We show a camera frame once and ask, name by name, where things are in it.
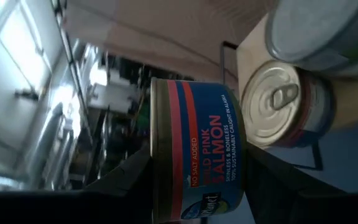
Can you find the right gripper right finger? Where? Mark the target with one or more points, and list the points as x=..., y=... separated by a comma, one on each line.
x=291, y=199

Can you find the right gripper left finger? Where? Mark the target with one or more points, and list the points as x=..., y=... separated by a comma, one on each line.
x=73, y=205

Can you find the salmon can with gold lid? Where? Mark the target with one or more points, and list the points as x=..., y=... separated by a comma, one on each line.
x=275, y=105

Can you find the green white label tuna can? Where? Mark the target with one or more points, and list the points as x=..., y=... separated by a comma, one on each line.
x=315, y=28

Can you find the blue table mat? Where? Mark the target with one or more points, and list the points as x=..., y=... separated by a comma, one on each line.
x=353, y=155

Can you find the black rig frame beam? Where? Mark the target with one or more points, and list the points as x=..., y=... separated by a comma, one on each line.
x=70, y=59

